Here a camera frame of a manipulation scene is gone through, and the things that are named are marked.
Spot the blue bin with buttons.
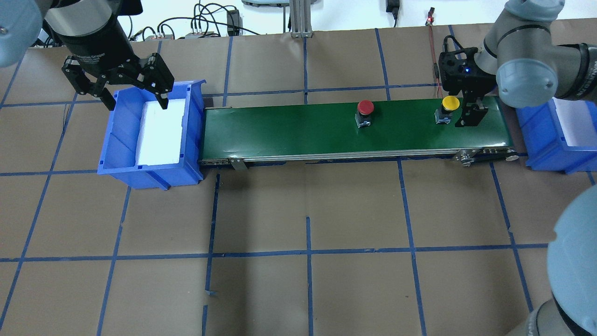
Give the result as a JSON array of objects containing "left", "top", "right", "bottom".
[{"left": 97, "top": 79, "right": 206, "bottom": 190}]

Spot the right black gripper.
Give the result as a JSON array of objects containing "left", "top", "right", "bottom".
[{"left": 438, "top": 47, "right": 497, "bottom": 127}]

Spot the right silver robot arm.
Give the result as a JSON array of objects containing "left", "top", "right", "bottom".
[{"left": 435, "top": 0, "right": 596, "bottom": 336}]

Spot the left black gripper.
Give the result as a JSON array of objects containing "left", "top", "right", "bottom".
[{"left": 47, "top": 9, "right": 174, "bottom": 111}]

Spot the green conveyor belt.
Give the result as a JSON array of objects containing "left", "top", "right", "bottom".
[{"left": 198, "top": 98, "right": 520, "bottom": 168}]

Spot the red black wire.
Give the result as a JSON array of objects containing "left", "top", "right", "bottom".
[{"left": 427, "top": 7, "right": 444, "bottom": 98}]

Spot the aluminium frame post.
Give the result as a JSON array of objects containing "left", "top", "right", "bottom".
[{"left": 289, "top": 0, "right": 313, "bottom": 38}]

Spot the white foam pad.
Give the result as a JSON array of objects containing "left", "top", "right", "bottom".
[{"left": 136, "top": 98, "right": 186, "bottom": 165}]

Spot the black power adapter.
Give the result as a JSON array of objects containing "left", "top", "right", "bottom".
[{"left": 227, "top": 9, "right": 243, "bottom": 36}]

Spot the yellow push button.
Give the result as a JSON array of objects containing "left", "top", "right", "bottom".
[{"left": 434, "top": 95, "right": 460, "bottom": 124}]

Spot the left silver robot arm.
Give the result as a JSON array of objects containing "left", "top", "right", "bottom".
[{"left": 0, "top": 0, "right": 174, "bottom": 111}]

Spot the red push button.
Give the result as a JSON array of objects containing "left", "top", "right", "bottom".
[{"left": 355, "top": 100, "right": 375, "bottom": 128}]

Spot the blue bin at belt end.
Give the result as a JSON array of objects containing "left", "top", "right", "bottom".
[{"left": 516, "top": 98, "right": 597, "bottom": 174}]

